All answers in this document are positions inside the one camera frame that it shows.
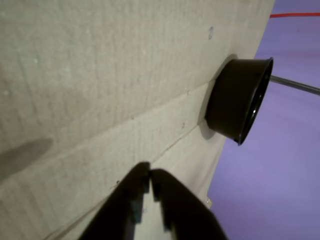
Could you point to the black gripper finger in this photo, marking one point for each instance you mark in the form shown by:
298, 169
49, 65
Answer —
185, 215
120, 200

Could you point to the round black plastic bin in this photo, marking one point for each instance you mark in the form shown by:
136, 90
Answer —
232, 100

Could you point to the large brown cardboard sheet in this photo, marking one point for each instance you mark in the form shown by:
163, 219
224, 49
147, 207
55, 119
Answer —
75, 75

